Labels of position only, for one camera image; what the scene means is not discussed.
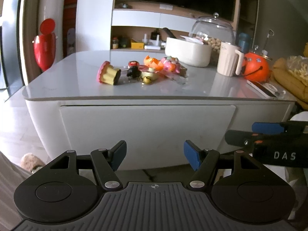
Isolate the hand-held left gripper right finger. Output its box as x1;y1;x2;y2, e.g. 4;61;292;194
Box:
183;140;263;191

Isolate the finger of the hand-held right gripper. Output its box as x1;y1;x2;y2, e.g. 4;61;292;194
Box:
225;129;260;150
252;122;290;136

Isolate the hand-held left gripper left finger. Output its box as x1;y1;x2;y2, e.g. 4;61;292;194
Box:
48;140;127;191

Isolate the pink yellow cupcake toy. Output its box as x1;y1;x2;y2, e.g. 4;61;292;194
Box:
96;61;122;86

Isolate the pink charm keychain with bell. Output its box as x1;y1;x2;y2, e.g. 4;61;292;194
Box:
140;67;160;85

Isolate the red and black small toy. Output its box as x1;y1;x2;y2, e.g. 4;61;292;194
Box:
126;61;142;79

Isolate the white flat device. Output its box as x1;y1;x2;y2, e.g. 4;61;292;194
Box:
246;80;286;100

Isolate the orange pumpkin bucket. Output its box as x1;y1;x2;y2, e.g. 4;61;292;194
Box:
241;44;274;82

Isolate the cream ribbed mug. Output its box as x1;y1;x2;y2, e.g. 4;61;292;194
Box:
217;41;245;77

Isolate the fluffy beige slipper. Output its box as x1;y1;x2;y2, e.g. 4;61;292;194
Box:
20;152;46;174

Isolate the teal jar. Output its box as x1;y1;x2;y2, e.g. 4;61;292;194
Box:
238;32;252;54

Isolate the thin metal rod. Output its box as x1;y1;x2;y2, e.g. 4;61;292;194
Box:
264;29;275;51

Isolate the pink clear plastic packet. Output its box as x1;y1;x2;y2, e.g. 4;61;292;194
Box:
159;56;188;83

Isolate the pile of peanuts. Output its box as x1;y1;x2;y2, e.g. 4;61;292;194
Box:
204;37;224;66

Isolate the orange plastic toy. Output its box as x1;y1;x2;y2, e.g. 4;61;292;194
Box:
144;55;164;73

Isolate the white oval storage box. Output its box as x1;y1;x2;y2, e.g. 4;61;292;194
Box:
165;37;213;67

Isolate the white router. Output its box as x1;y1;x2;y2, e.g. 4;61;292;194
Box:
144;35;162;51

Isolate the person's trouser leg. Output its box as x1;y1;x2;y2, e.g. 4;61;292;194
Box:
0;149;33;231

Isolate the glass dome jar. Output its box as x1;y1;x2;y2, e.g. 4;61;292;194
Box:
189;12;236;44

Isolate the dark glass bottle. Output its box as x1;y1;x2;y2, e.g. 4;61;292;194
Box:
151;28;161;45

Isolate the red flip-lid trash bin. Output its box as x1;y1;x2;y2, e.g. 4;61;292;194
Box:
33;18;58;72

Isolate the white and wood media cabinet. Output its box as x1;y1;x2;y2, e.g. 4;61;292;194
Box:
75;0;261;54

